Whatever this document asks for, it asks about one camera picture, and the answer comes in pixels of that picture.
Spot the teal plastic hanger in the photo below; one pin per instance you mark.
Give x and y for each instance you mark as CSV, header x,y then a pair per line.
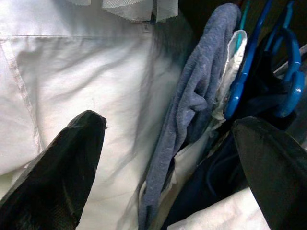
x,y
244,16

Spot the white collared shirt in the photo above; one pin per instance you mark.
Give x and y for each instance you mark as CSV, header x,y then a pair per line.
x,y
84,72

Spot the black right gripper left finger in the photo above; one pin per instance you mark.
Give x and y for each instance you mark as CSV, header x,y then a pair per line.
x,y
55,179

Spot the white cotton garment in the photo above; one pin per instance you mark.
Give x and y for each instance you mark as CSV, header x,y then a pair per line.
x,y
216,213

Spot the blue fleece garment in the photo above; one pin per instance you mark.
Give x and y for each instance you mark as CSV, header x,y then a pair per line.
x,y
204,72

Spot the dark navy garment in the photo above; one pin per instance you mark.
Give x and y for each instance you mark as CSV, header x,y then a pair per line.
x,y
216,172

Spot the blue plastic hanger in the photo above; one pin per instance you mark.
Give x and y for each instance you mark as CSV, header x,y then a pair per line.
x,y
236,95
293,91

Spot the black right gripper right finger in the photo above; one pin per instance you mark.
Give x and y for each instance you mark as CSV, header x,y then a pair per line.
x,y
275,179

